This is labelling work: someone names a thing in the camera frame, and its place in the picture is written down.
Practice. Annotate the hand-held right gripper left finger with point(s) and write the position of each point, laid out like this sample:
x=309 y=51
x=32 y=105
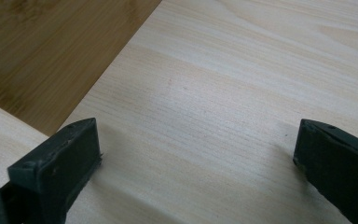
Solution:
x=59 y=165

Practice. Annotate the brown bamboo board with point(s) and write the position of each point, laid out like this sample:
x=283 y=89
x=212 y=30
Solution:
x=49 y=53

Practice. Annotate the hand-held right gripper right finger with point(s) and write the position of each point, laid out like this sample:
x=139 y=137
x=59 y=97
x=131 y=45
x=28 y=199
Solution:
x=338 y=165

